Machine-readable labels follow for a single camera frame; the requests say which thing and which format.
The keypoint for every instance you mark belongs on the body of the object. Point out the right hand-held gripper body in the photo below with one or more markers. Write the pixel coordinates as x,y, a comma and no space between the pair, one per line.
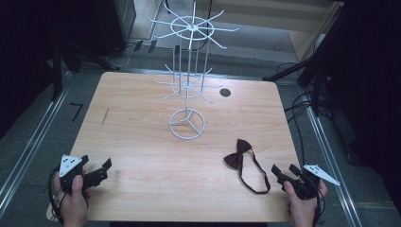
307,183

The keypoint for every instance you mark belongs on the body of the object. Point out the person's left hand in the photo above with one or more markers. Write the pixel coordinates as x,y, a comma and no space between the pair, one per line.
74,205

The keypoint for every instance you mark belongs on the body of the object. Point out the black metal stand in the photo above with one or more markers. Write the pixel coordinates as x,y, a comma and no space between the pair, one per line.
315,63
57,72

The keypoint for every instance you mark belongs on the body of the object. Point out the dark maroon bow tie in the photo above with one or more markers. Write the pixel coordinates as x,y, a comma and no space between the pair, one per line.
237,157

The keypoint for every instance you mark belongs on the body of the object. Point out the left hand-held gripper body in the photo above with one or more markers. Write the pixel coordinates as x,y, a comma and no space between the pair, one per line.
71,171

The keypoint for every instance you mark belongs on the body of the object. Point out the dark cabinet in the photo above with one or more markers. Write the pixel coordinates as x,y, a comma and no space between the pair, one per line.
116,22

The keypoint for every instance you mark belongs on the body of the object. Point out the person's right hand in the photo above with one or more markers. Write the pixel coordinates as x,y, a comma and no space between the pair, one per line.
304,211

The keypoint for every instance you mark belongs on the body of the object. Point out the metal floor rail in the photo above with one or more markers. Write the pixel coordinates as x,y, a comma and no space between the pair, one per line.
34,138
331,164

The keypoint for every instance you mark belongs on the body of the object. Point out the light wooden panel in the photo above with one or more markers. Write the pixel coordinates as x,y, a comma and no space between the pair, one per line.
310,34

